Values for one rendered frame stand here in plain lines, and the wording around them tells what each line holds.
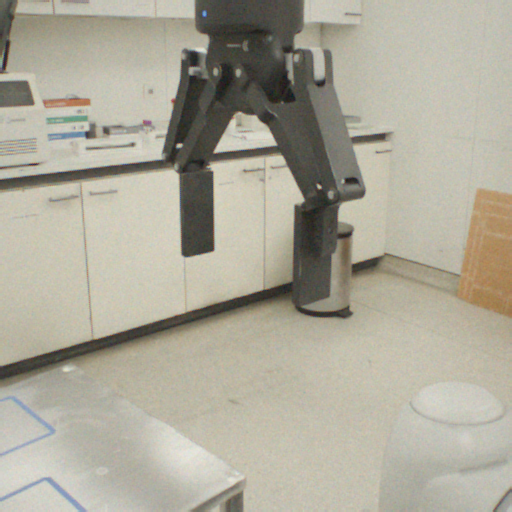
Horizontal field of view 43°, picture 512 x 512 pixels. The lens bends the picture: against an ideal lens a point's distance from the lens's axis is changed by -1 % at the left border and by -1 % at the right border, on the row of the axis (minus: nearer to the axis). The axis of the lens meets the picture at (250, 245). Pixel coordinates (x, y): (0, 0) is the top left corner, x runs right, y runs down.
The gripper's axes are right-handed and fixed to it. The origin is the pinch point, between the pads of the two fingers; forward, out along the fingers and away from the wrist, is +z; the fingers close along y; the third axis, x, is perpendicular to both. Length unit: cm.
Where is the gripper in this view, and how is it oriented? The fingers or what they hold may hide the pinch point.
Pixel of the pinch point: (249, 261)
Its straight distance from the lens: 49.4
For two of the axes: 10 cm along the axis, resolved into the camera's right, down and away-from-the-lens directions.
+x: -7.8, 1.8, -6.0
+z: 0.0, 9.6, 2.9
